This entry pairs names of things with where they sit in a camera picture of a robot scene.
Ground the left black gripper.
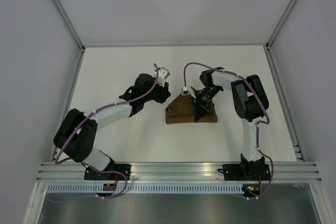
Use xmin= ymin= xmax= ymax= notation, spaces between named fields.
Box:
xmin=143 ymin=78 xmax=171 ymax=104

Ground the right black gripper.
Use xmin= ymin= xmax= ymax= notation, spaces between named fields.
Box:
xmin=190 ymin=85 xmax=222 ymax=122

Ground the brown cloth napkin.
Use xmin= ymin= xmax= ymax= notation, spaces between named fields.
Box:
xmin=165 ymin=94 xmax=218 ymax=124

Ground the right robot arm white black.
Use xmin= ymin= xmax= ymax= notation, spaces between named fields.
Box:
xmin=191 ymin=67 xmax=271 ymax=181

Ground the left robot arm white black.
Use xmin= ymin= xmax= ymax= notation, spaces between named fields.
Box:
xmin=53 ymin=68 xmax=171 ymax=180

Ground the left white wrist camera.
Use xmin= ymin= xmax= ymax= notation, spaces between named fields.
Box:
xmin=153 ymin=67 xmax=170 ymax=87

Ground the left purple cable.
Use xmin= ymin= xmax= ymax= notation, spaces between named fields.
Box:
xmin=47 ymin=63 xmax=160 ymax=204

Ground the purple cable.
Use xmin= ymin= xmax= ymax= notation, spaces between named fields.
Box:
xmin=47 ymin=63 xmax=160 ymax=204
xmin=183 ymin=62 xmax=274 ymax=201

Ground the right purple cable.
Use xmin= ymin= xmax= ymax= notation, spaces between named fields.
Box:
xmin=183 ymin=62 xmax=274 ymax=201

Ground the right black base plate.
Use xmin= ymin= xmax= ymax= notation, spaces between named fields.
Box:
xmin=222 ymin=164 xmax=271 ymax=182

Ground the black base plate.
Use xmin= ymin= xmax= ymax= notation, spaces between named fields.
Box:
xmin=84 ymin=164 xmax=131 ymax=181
xmin=222 ymin=164 xmax=271 ymax=182

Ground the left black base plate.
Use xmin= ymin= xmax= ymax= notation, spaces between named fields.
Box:
xmin=84 ymin=164 xmax=131 ymax=181

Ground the aluminium front rail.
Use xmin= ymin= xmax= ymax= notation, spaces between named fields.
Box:
xmin=35 ymin=162 xmax=322 ymax=183

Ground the right aluminium frame post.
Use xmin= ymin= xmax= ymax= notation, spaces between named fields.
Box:
xmin=264 ymin=0 xmax=298 ymax=51

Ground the aluminium frame post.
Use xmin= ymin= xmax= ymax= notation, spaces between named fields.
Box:
xmin=51 ymin=0 xmax=85 ymax=52
xmin=264 ymin=0 xmax=298 ymax=51

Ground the left aluminium frame post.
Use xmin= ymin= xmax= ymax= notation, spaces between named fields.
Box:
xmin=51 ymin=0 xmax=85 ymax=52

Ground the white slotted cable duct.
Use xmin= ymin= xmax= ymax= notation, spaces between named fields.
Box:
xmin=47 ymin=182 xmax=243 ymax=194

